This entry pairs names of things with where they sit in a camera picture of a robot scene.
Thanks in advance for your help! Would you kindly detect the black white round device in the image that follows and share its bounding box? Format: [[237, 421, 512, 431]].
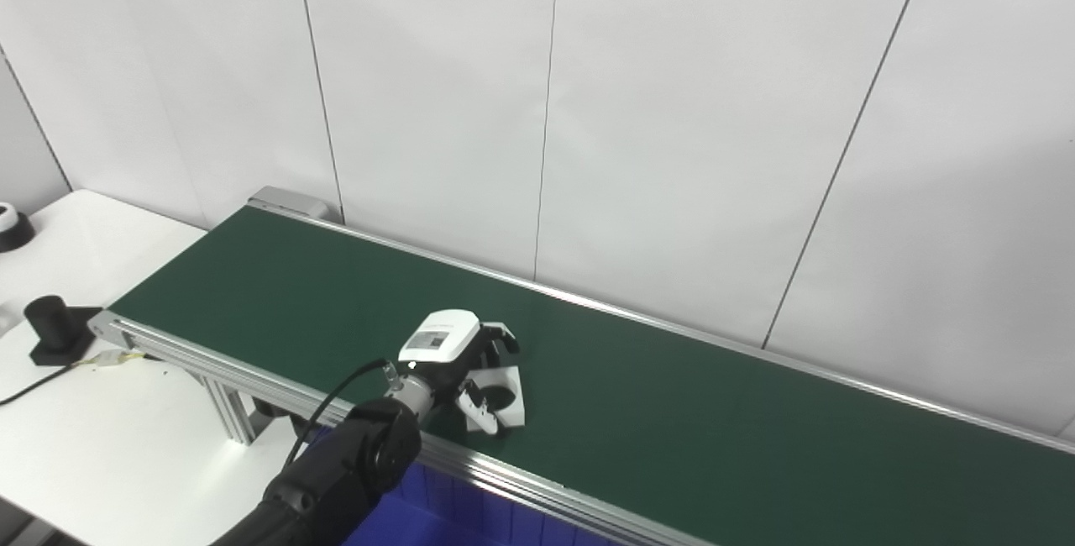
[[0, 202, 37, 255]]

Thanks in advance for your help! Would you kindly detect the blue plastic bin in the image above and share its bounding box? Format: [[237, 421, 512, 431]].
[[338, 460, 627, 546]]

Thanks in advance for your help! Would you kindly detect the black cylinder on square base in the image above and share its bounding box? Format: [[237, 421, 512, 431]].
[[24, 295, 104, 366]]

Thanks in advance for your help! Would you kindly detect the green conveyor belt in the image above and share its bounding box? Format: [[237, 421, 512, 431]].
[[88, 186, 1075, 546]]

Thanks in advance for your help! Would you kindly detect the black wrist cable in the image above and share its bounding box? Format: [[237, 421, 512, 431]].
[[281, 359, 397, 473]]

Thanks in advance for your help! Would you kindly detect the white square part round hole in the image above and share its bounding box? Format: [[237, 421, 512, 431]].
[[458, 365, 528, 434]]

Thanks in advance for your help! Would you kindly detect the black cable with white connector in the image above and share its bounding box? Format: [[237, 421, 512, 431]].
[[0, 348, 162, 409]]

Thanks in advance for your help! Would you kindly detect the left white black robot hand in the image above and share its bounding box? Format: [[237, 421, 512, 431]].
[[395, 308, 522, 438]]

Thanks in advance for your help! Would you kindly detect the aluminium conveyor leg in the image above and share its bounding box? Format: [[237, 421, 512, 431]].
[[197, 373, 296, 447]]

